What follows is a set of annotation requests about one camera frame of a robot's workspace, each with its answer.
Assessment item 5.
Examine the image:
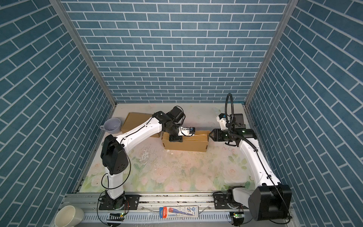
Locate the brown cardboard box stack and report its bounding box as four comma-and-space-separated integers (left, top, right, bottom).
162, 131, 210, 152

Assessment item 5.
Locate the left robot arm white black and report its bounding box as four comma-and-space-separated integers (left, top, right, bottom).
101, 106, 185, 210

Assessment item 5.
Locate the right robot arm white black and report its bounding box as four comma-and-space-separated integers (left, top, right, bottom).
209, 113, 292, 224

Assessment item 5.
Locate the lavender mug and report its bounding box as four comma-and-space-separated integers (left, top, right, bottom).
99, 118, 122, 134

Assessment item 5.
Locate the blue stapler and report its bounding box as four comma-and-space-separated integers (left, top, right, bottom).
256, 204, 290, 221

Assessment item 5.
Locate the right controller board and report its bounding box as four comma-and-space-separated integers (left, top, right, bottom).
229, 211, 245, 227

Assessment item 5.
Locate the controller board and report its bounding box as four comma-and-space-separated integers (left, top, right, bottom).
106, 213, 125, 227
229, 211, 245, 227

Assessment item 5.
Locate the toothpaste package red blue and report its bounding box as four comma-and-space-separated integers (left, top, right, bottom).
159, 206, 199, 218

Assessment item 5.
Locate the left controller board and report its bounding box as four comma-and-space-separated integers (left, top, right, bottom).
106, 213, 125, 227

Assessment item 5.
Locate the white bowl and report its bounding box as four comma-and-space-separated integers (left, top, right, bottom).
54, 205, 85, 227

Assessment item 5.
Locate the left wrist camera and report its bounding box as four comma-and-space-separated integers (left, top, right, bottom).
178, 127, 196, 137

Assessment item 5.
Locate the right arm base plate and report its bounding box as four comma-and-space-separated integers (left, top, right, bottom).
212, 191, 247, 210

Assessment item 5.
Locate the aluminium rail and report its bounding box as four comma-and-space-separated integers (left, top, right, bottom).
56, 191, 298, 227

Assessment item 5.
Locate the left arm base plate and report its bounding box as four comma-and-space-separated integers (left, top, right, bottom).
98, 193, 140, 211

